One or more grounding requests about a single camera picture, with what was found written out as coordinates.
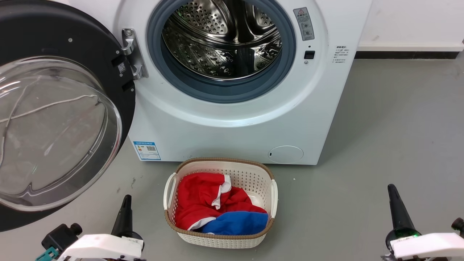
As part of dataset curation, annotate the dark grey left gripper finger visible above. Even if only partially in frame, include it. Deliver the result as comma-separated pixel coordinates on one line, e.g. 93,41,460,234
111,195,134,238

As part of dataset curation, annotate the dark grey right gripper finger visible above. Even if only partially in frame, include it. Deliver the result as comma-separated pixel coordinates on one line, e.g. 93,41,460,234
387,184,417,232

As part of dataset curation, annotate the black round left gripper body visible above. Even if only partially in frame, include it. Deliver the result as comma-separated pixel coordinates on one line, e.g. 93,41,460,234
123,231,145,252

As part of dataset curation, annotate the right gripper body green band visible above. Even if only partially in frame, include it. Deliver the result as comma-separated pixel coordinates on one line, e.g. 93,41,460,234
385,227,423,252

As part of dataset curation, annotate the black round glass washer door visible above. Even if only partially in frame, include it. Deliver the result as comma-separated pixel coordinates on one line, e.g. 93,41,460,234
0,0,136,232

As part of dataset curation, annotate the white front-load washing machine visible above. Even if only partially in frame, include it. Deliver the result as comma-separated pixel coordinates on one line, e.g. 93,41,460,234
69,0,373,166

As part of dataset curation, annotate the silver metal door hinge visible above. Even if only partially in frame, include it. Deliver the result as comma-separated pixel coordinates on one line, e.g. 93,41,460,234
121,28,149,80

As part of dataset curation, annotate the blue energy label sticker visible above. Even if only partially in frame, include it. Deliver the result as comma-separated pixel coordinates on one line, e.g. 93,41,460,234
133,141,161,161

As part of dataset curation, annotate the red garment white trim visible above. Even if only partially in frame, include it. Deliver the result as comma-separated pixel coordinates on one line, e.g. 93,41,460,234
175,173,268,231

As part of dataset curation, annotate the blue garment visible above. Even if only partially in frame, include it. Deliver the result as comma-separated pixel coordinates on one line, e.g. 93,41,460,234
201,211,269,235

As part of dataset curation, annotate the round white filter cover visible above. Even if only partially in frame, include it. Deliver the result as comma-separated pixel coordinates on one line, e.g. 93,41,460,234
268,145,304,164

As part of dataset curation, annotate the white laundry basket brown rim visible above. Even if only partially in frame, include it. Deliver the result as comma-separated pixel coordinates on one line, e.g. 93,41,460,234
163,157,279,249

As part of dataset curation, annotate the small printed text sticker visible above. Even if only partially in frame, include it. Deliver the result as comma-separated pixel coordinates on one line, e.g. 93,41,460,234
333,45,350,65

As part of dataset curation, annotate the grey warning sticker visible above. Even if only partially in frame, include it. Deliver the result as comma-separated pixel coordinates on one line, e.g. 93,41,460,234
293,7,315,41

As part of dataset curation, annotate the thick white floor cable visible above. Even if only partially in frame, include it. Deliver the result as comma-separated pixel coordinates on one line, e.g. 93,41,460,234
0,95,99,124

